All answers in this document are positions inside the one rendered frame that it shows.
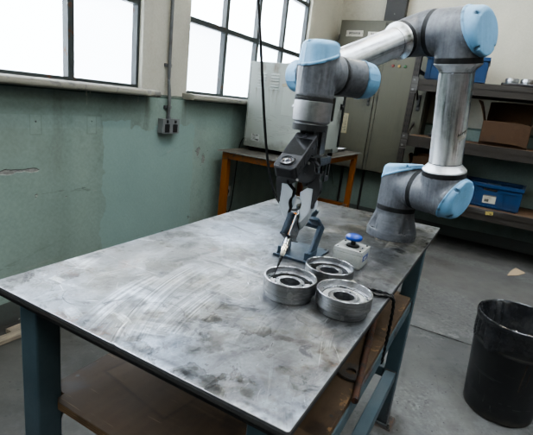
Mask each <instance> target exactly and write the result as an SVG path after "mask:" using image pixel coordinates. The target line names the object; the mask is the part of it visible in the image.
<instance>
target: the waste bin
mask: <svg viewBox="0 0 533 435"><path fill-rule="evenodd" d="M525 334H528V335H525ZM529 335H530V336H529ZM532 336H533V307H532V306H528V305H525V304H522V303H518V302H515V301H510V300H505V299H486V300H482V301H481V302H479V304H478V307H477V315H476V318H475V322H474V327H473V343H472V348H471V353H470V357H469V363H468V367H467V372H466V381H465V386H464V390H463V396H464V399H465V401H466V403H467V404H468V405H469V406H470V407H471V408H472V409H473V410H474V411H475V412H476V413H478V414H479V415H481V416H482V417H484V418H486V419H489V420H490V421H492V422H494V423H497V424H499V425H502V426H508V427H515V428H519V427H526V426H528V425H530V424H531V422H532V420H533V337H532Z"/></svg>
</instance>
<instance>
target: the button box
mask: <svg viewBox="0 0 533 435"><path fill-rule="evenodd" d="M370 248H371V246H367V245H364V244H361V243H356V244H355V245H351V241H347V240H343V241H341V242H340V243H338V244H336V245H335V246H334V250H333V257H334V258H338V259H340V260H343V261H346V262H349V263H350V264H352V265H353V266H354V268H355V270H358V271H359V270H360V269H361V268H362V267H363V266H364V265H365V264H366V263H367V262H368V257H369V253H370Z"/></svg>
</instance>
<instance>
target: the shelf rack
mask: <svg viewBox="0 0 533 435"><path fill-rule="evenodd" d="M422 58H423V56H418V57H416V62H415V66H414V71H413V75H412V80H411V85H410V89H409V97H408V103H407V107H406V111H405V116H404V120H403V129H402V134H401V138H400V143H399V148H398V152H397V160H396V163H403V155H404V150H405V148H406V146H412V147H418V148H429V149H430V144H431V137H428V136H426V135H410V134H409V132H410V131H411V129H412V127H413V125H414V122H413V123H412V124H411V126H410V127H409V124H410V119H411V115H412V110H413V106H414V102H415V97H416V100H418V91H430V94H432V95H436V91H437V83H438V80H433V79H419V75H420V74H421V75H425V72H424V71H422V70H421V66H422ZM472 98H477V99H485V100H495V101H505V102H513V103H523V104H533V87H524V86H513V85H491V84H479V83H473V94H472ZM464 154H469V155H476V156H481V157H487V158H493V159H500V160H506V161H516V162H522V163H529V164H533V149H529V148H527V149H526V150H522V149H515V148H503V147H496V146H490V145H484V144H478V142H471V141H466V143H465V149H464ZM460 216H461V217H465V218H472V219H477V220H481V221H486V222H489V223H494V224H502V225H506V226H510V227H514V228H519V229H523V230H531V231H533V210H532V209H528V208H523V207H519V209H518V213H515V214H514V213H509V212H505V211H497V210H493V209H489V208H485V207H480V206H476V205H469V206H468V207H467V208H466V209H465V211H464V212H463V213H462V214H461V215H460Z"/></svg>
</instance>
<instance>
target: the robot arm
mask: <svg viewBox="0 0 533 435"><path fill-rule="evenodd" d="M497 41H498V21H497V17H496V16H495V14H494V12H493V10H492V9H491V8H490V7H489V6H487V5H484V4H467V5H463V6H455V7H446V8H438V9H437V8H435V9H426V10H424V11H421V12H418V13H415V14H414V15H411V16H407V17H405V18H403V19H401V20H399V21H396V22H393V23H391V24H390V25H389V26H388V27H387V28H386V29H385V30H384V31H381V32H378V33H376V34H374V35H370V36H367V37H365V38H363V39H361V40H358V41H355V42H352V43H350V44H347V45H345V46H343V47H341V46H340V44H339V43H338V42H336V41H330V40H324V39H308V40H305V41H304V42H303V43H302V45H301V51H300V57H299V59H298V60H293V61H292V62H291V63H290V64H289V65H288V67H287V69H286V73H285V80H286V83H287V86H288V87H289V89H290V90H291V91H294V92H295V102H294V104H293V105H292V109H294V110H293V117H292V118H293V120H295V122H293V123H292V129H298V130H300V132H297V133H296V134H295V136H294V137H293V138H292V140H291V141H290V143H289V144H288V146H287V147H286V148H285V149H284V150H283V152H282V153H281V154H280V156H279V157H278V158H277V160H276V162H275V163H274V169H275V173H276V176H277V178H276V192H277V197H278V201H279V205H280V209H281V212H282V217H283V219H284V222H285V220H286V217H287V215H288V213H289V212H291V210H292V207H293V206H294V204H295V201H296V195H295V191H296V189H295V182H300V183H302V185H303V186H307V187H308V188H306V189H305V190H303V191H301V192H300V200H301V208H300V210H299V213H300V216H299V219H298V221H297V223H298V228H299V230H301V229H302V228H303V227H304V226H305V225H306V224H307V222H308V220H309V219H310V217H311V215H312V213H313V212H314V211H315V210H316V208H317V205H318V200H317V199H318V198H319V196H320V194H321V190H322V182H321V176H323V182H325V181H328V175H329V169H330V163H331V158H332V156H327V155H324V152H325V146H326V139H327V131H328V126H327V124H329V123H330V122H331V115H332V109H333V104H330V103H332V102H333V96H336V97H346V98H355V99H361V98H362V99H366V98H370V97H372V96H373V95H374V94H375V93H376V92H377V90H378V87H379V86H380V82H381V81H380V80H381V74H380V71H379V69H378V66H380V65H382V64H383V63H386V62H388V61H390V60H403V59H406V58H408V57H418V56H427V57H435V58H434V66H435V67H436V68H437V69H438V71H439V76H438V83H437V91H436V99H435V113H434V121H433V128H432V136H431V144H430V152H429V159H428V163H427V164H426V165H425V166H424V165H422V164H409V163H388V164H386V165H385V166H384V170H383V174H382V176H381V178H382V179H381V184H380V188H379V194H378V202H377V207H376V210H375V211H374V213H373V215H372V216H371V219H370V221H369V223H368V224H367V228H366V232H367V233H368V234H369V235H371V236H374V237H376V238H378V239H381V240H385V241H389V242H393V243H412V242H414V241H415V239H416V224H415V210H418V211H424V212H427V213H429V214H433V215H436V216H437V217H438V218H448V219H454V218H457V217H458V216H460V215H461V214H462V213H463V212H464V211H465V209H466V208H467V207H468V206H469V204H470V202H471V199H472V197H473V191H474V186H473V183H472V182H471V181H470V180H467V179H466V175H467V170H466V168H465V167H464V166H463V165H462V161H463V155H464V149H465V143H466V132H467V125H468V119H469V113H470V107H471V101H472V94H473V83H474V77H475V72H476V70H477V69H478V68H479V67H481V66H482V65H483V63H484V57H486V56H488V55H490V54H491V53H492V52H493V50H494V47H495V46H496V44H497ZM299 99H301V100H299ZM307 100H308V101H307ZM322 102H324V103H322ZM327 164H328V168H327ZM324 165H325V169H324V171H322V168H323V166H324ZM326 170H327V175H326ZM323 174H324V175H323Z"/></svg>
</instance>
